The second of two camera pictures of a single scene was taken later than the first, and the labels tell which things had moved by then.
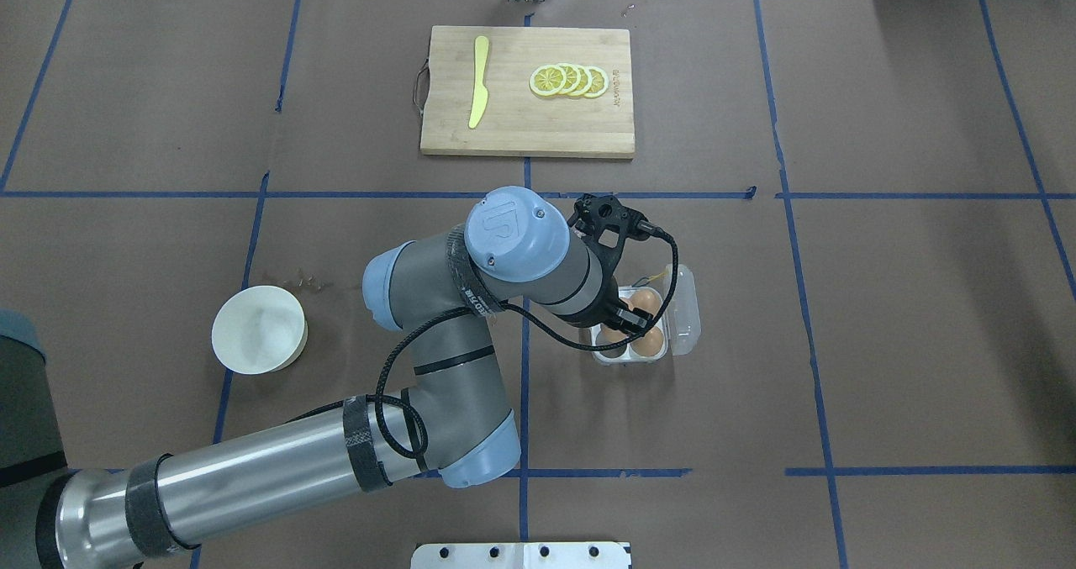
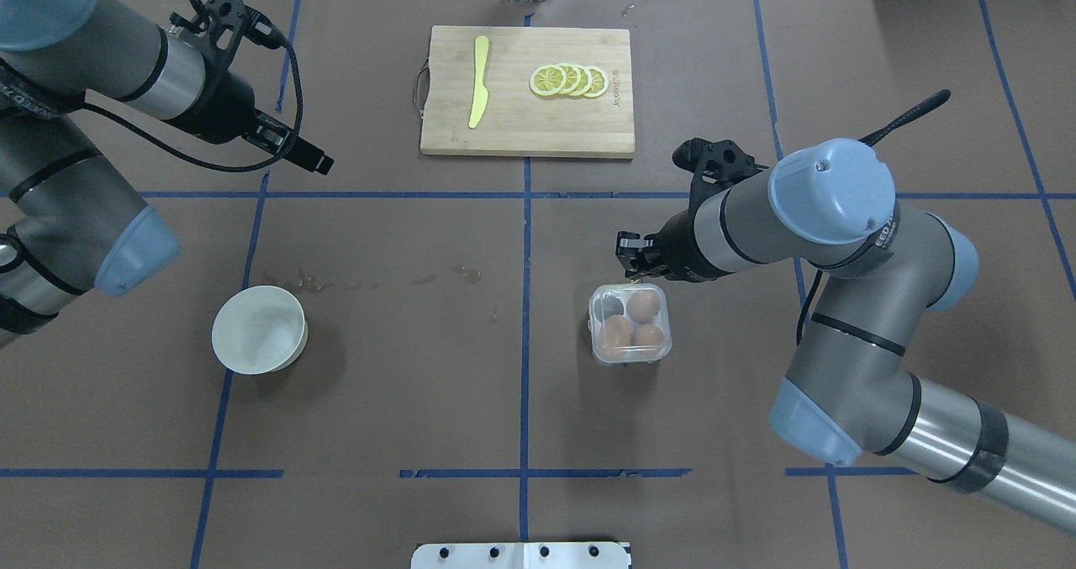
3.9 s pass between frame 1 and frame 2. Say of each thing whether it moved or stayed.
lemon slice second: stayed
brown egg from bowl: stayed
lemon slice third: stayed
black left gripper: moved
